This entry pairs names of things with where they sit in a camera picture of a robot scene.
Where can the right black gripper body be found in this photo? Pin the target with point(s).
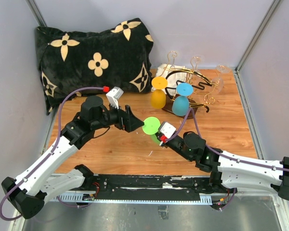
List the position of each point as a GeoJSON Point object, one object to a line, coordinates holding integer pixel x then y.
{"type": "Point", "coordinates": [175, 144]}

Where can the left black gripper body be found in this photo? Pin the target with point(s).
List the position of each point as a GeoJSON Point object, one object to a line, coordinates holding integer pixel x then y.
{"type": "Point", "coordinates": [114, 117]}

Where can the green plastic goblet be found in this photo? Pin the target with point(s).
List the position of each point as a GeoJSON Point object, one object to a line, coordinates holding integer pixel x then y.
{"type": "Point", "coordinates": [150, 127]}

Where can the yellow plastic goblet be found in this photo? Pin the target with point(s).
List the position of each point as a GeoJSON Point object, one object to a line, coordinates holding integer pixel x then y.
{"type": "Point", "coordinates": [158, 97]}

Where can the blue plastic goblet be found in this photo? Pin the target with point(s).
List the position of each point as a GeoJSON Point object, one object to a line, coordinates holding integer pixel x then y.
{"type": "Point", "coordinates": [181, 103]}

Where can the gold and black wine glass rack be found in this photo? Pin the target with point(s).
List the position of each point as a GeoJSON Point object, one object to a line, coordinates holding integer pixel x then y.
{"type": "Point", "coordinates": [202, 95]}

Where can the tall clear champagne flute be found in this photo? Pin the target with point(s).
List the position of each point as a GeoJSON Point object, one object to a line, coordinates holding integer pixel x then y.
{"type": "Point", "coordinates": [218, 82]}

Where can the brown tinted clear goblet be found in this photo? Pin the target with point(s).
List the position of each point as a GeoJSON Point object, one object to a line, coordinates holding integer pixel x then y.
{"type": "Point", "coordinates": [171, 60]}

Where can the short clear wine glass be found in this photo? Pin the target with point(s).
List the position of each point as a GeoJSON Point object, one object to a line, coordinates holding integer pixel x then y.
{"type": "Point", "coordinates": [195, 61]}

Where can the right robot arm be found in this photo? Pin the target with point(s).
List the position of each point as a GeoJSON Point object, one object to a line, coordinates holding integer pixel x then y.
{"type": "Point", "coordinates": [230, 171]}

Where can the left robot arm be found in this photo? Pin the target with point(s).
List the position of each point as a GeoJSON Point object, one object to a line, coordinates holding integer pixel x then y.
{"type": "Point", "coordinates": [32, 189]}

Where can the black floral plush pillow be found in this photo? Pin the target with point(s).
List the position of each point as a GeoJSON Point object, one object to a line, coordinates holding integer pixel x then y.
{"type": "Point", "coordinates": [74, 62]}

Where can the folded cream cloth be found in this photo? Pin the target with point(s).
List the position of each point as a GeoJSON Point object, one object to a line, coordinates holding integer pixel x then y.
{"type": "Point", "coordinates": [173, 78]}

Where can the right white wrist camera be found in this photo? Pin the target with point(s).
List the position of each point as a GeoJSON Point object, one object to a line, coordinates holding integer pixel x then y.
{"type": "Point", "coordinates": [165, 131]}

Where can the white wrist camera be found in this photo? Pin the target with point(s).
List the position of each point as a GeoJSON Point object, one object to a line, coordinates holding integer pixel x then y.
{"type": "Point", "coordinates": [113, 96]}
{"type": "Point", "coordinates": [165, 131]}

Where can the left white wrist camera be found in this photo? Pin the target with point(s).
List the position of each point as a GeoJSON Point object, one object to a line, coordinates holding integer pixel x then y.
{"type": "Point", "coordinates": [113, 96]}

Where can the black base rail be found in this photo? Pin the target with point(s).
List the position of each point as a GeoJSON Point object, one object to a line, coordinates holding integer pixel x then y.
{"type": "Point", "coordinates": [151, 188]}

